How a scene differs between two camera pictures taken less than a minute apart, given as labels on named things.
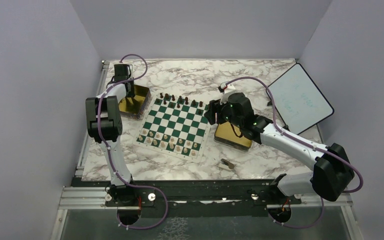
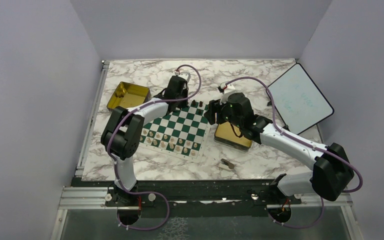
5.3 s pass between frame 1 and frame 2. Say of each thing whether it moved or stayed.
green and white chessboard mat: stayed
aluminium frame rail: stayed
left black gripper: moved
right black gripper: stayed
